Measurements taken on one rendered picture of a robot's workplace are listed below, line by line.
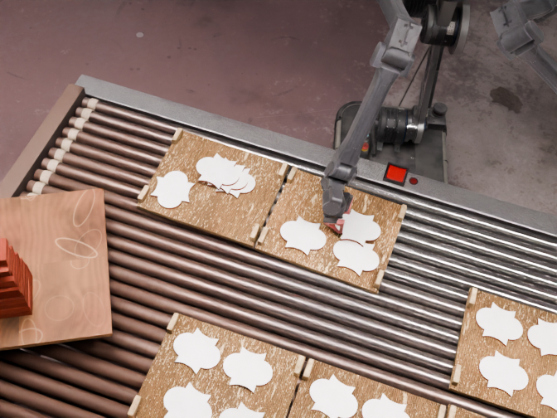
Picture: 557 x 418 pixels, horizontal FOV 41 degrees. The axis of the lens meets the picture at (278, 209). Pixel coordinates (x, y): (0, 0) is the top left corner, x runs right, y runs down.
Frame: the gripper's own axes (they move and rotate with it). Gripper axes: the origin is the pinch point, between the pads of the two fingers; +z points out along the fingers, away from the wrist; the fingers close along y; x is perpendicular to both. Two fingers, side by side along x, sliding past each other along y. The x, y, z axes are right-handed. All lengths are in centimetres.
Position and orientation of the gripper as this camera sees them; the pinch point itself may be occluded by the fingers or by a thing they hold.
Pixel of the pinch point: (342, 222)
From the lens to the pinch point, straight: 245.8
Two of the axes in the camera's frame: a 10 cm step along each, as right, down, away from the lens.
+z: 2.7, 6.7, 6.9
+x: -9.0, -0.7, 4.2
